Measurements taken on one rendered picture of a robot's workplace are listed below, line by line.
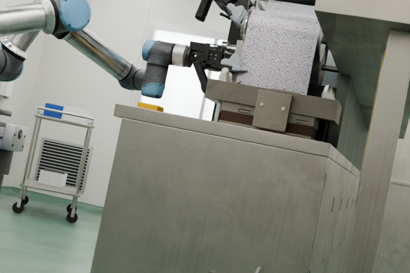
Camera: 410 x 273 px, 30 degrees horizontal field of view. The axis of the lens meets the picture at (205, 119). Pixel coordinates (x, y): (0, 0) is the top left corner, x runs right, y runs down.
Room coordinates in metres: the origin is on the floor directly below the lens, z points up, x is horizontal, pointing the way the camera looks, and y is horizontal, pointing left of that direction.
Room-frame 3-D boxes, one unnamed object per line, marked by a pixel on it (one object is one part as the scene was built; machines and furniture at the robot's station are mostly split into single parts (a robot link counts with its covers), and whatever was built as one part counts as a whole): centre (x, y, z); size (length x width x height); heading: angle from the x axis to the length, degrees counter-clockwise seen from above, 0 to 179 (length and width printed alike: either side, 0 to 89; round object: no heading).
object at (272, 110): (2.26, -0.19, 0.96); 0.10 x 0.03 x 0.11; 76
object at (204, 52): (2.53, 0.04, 1.12); 0.12 x 0.08 x 0.09; 76
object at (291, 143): (3.47, -0.35, 0.88); 2.52 x 0.66 x 0.04; 166
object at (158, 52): (2.57, 0.19, 1.11); 0.11 x 0.08 x 0.09; 76
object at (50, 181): (7.22, 1.29, 0.51); 0.91 x 0.58 x 1.02; 10
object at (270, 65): (2.47, -0.19, 1.11); 0.23 x 0.01 x 0.18; 76
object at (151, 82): (2.59, 0.20, 1.01); 0.11 x 0.08 x 0.11; 38
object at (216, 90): (2.35, -0.20, 1.00); 0.40 x 0.16 x 0.06; 76
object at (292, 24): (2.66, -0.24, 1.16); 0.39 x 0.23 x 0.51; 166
